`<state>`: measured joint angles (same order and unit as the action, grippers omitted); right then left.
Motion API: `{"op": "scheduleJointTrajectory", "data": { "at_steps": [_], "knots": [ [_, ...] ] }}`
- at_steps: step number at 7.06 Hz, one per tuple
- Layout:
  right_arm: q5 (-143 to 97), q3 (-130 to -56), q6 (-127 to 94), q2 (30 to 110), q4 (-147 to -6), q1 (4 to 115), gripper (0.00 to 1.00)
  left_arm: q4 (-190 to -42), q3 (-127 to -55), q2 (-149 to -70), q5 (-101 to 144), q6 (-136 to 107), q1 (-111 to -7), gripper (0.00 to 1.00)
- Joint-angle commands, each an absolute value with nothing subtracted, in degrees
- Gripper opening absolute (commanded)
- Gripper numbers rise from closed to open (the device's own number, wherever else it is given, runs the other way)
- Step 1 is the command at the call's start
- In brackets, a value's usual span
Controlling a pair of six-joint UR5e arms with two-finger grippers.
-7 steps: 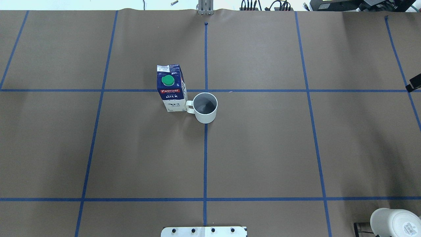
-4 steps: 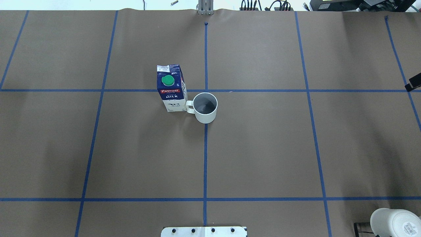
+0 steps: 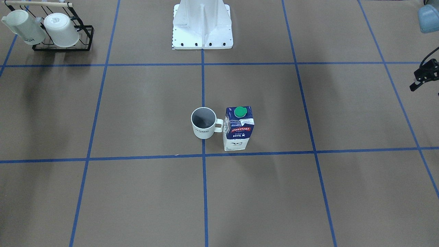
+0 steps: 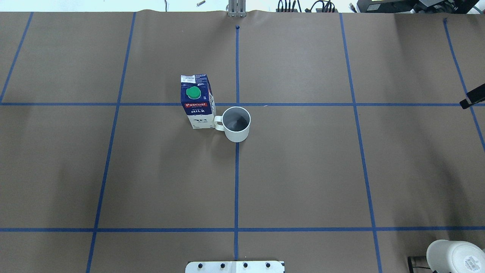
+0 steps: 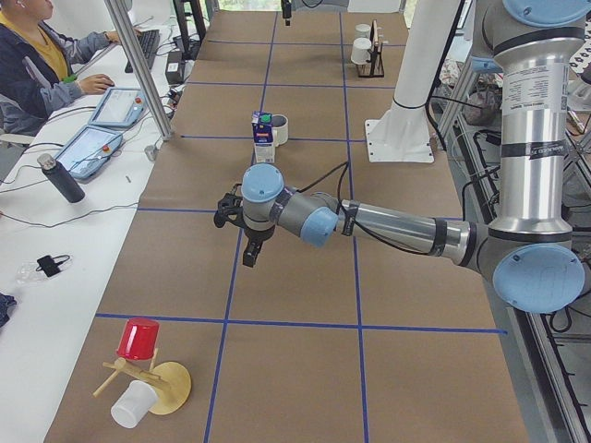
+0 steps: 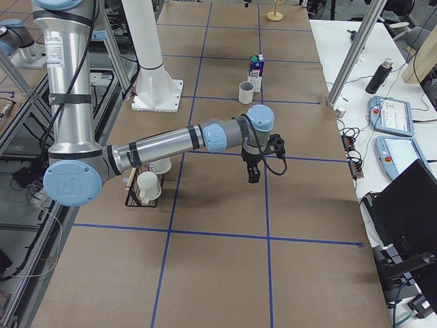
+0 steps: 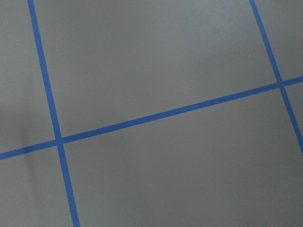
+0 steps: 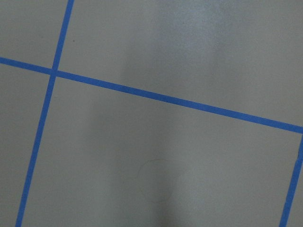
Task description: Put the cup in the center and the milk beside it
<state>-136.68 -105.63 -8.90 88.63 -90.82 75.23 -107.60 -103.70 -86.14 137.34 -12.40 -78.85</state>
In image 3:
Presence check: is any black wire mug rack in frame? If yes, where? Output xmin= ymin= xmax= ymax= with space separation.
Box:
xmin=1 ymin=0 xmax=94 ymax=52

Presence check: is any white HOME mug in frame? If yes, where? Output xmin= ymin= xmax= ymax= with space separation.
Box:
xmin=191 ymin=107 xmax=224 ymax=140

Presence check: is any white mug rack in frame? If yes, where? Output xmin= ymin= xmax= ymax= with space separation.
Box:
xmin=1 ymin=10 xmax=46 ymax=45
xmin=44 ymin=13 xmax=80 ymax=47

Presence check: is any blue Pascual milk carton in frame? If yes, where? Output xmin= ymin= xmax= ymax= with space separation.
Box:
xmin=223 ymin=106 xmax=254 ymax=152

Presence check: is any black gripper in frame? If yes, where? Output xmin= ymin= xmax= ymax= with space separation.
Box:
xmin=410 ymin=58 xmax=439 ymax=91

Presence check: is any white mug upper rack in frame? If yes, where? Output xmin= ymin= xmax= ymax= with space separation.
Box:
xmin=44 ymin=13 xmax=80 ymax=47

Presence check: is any white mug lower rack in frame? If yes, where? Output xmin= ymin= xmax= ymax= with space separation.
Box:
xmin=1 ymin=10 xmax=46 ymax=45

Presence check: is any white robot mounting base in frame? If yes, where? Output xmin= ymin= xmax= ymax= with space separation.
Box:
xmin=171 ymin=0 xmax=234 ymax=50

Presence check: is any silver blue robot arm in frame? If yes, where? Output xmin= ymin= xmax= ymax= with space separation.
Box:
xmin=410 ymin=0 xmax=439 ymax=91

